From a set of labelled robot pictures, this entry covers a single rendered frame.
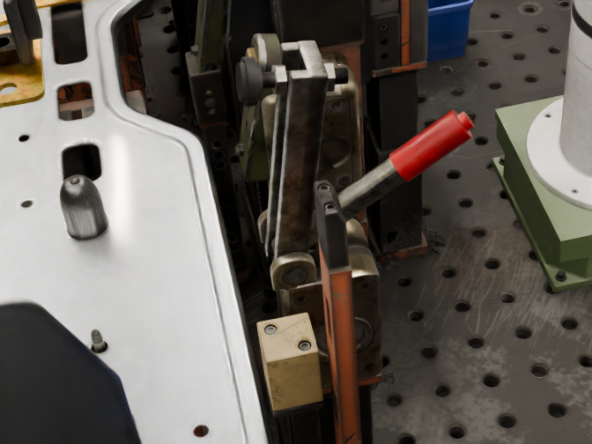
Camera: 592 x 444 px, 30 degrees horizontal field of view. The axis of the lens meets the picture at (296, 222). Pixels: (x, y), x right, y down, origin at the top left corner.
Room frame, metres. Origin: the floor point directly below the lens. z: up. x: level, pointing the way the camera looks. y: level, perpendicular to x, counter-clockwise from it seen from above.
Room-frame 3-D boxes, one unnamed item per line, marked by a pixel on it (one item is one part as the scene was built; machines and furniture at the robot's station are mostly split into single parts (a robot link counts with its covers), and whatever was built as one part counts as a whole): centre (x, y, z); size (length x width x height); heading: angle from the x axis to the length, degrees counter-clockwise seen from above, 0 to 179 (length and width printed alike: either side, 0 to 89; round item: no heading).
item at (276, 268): (0.50, 0.01, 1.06); 0.03 x 0.01 x 0.03; 97
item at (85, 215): (0.63, 0.16, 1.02); 0.03 x 0.03 x 0.07
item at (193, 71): (0.84, 0.07, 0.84); 0.04 x 0.03 x 0.29; 7
